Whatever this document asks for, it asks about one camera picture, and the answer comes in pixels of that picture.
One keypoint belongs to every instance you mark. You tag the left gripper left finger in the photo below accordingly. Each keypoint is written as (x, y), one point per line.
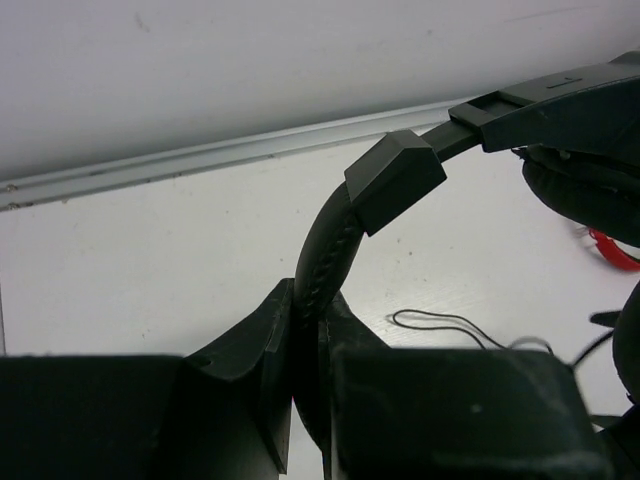
(222, 412)

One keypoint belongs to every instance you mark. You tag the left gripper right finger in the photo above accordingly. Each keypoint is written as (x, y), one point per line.
(449, 413)

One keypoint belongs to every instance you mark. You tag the black headset with cable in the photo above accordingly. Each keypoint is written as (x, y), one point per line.
(577, 133)

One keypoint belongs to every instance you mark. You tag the red headphones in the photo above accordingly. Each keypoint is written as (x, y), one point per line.
(615, 253)

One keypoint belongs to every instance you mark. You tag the aluminium table frame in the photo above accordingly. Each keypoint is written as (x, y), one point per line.
(68, 183)

